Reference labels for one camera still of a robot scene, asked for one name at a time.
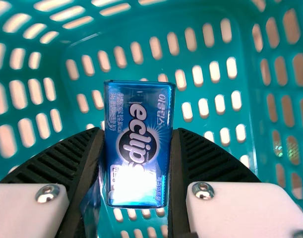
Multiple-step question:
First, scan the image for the teal shopping basket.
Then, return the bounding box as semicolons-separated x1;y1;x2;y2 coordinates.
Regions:
0;0;303;238

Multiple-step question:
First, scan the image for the small blue box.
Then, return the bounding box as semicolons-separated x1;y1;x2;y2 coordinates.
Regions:
79;79;177;238

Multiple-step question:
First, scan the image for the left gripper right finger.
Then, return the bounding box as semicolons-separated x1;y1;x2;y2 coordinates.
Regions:
167;127;303;238

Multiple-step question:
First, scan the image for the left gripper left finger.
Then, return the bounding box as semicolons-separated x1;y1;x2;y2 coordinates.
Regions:
0;126;105;238

